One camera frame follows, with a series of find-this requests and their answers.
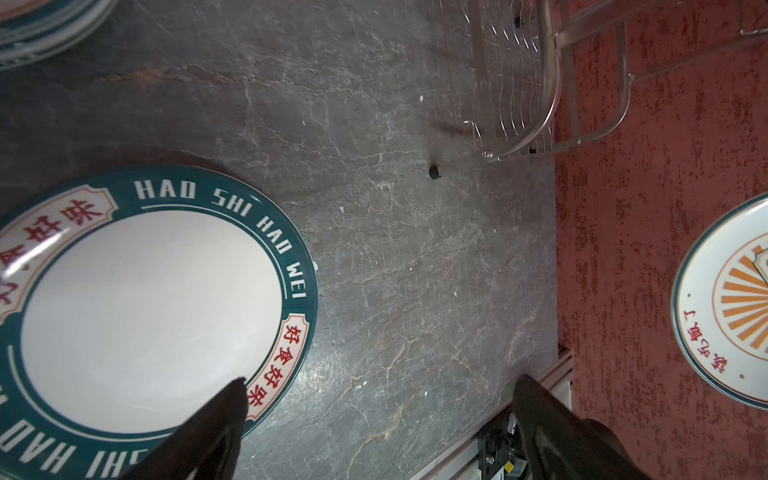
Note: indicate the plate orange sunburst pattern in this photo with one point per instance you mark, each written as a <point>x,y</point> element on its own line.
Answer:
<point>718,304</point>

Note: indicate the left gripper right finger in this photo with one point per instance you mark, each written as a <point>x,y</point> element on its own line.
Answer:
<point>559,445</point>

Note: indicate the patterned plate green rim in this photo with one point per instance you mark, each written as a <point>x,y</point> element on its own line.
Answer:
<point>129,300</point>

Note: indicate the chrome wire dish rack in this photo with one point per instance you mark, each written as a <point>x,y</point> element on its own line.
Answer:
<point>516,95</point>

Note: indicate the white plate black quatrefoil emblem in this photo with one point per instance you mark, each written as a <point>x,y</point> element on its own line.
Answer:
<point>23,51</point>

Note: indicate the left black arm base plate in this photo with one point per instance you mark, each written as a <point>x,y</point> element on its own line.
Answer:
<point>500,454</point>

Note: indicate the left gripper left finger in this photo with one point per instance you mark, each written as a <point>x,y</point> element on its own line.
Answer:
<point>206,446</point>

